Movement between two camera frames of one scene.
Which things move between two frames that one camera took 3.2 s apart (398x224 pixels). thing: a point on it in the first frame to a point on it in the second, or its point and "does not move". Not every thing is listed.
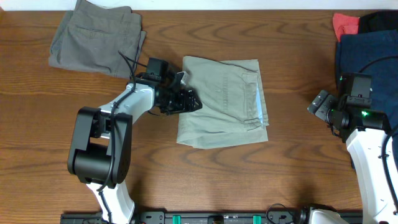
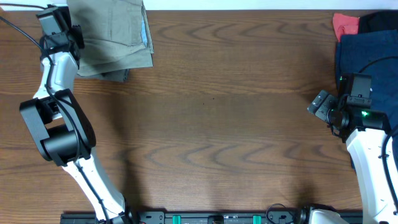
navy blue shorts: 375,54 does not move
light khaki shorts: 234,111 to 115,35
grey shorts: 89,37 to 119,75
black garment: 382,20 does not move
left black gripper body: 175,102 to 75,37
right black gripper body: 331,113 does not move
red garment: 344,25 does not move
